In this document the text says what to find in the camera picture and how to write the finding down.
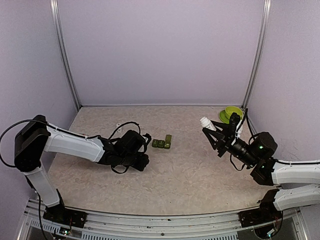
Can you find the aluminium frame post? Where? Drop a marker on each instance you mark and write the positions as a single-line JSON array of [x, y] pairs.
[[258, 52], [63, 53]]

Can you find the white pill bottle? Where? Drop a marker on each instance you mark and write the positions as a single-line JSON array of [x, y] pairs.
[[119, 128], [206, 123]]

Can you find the left aluminium frame post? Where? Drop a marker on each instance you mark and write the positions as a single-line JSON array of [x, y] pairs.
[[63, 53]]

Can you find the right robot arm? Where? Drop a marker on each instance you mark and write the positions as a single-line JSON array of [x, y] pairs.
[[296, 183]]

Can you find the green saucer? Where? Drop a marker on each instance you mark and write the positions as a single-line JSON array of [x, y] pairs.
[[224, 117]]

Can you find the right aluminium frame post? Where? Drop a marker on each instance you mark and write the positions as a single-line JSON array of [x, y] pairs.
[[258, 52]]

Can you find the white pill bottle front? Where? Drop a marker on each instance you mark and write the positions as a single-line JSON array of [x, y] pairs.
[[206, 123]]

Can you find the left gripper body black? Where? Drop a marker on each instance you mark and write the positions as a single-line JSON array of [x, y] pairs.
[[140, 166]]

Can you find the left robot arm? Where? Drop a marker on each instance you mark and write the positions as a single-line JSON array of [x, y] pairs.
[[39, 136]]

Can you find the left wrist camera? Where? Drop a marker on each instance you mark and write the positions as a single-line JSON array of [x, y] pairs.
[[147, 137]]

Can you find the green bowl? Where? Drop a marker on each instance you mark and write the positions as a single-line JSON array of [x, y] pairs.
[[229, 110]]

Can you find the green weekly pill organizer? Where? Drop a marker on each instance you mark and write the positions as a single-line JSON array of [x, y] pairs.
[[162, 144]]

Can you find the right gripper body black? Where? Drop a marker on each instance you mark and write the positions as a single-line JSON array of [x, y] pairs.
[[224, 145]]

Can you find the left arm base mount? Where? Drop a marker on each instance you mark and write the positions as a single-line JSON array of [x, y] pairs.
[[66, 216]]

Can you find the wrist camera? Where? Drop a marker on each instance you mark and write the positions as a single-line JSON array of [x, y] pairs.
[[235, 126], [147, 137]]

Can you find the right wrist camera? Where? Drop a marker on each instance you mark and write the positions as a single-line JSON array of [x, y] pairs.
[[235, 126]]

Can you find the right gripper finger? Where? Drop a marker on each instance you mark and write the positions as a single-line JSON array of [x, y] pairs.
[[220, 126], [214, 137]]

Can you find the front aluminium rail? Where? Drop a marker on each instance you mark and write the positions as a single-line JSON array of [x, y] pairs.
[[112, 226]]

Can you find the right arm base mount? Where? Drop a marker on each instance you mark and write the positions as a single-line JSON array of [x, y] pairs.
[[258, 216]]

